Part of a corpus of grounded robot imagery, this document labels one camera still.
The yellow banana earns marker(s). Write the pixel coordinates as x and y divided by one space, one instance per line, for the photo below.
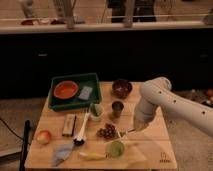
92 156

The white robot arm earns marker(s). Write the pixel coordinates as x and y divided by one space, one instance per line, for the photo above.
156 93

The grey sponge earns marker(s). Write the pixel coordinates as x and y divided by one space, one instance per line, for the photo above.
85 93

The small metal cup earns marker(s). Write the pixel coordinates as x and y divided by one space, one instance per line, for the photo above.
117 108

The dark brown bowl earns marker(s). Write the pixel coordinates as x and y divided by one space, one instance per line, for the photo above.
121 88

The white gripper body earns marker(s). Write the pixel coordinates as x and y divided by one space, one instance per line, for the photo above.
144 113

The red apple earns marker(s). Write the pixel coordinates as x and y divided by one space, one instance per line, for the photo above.
44 137

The white handled dish brush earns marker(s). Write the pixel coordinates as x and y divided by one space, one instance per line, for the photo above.
78 140

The green plastic tray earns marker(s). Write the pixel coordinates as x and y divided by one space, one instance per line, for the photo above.
88 79

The wooden board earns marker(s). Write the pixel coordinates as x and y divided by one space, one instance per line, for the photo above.
149 149

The bunch of red grapes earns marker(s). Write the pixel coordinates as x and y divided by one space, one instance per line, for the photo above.
108 132

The wooden block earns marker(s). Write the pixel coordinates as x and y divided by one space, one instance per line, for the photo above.
69 125

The orange bowl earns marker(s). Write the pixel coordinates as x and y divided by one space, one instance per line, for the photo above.
65 90

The clear plastic cup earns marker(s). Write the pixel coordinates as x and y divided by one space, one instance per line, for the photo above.
115 149

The grey blue cloth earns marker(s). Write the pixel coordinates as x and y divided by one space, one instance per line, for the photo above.
61 153

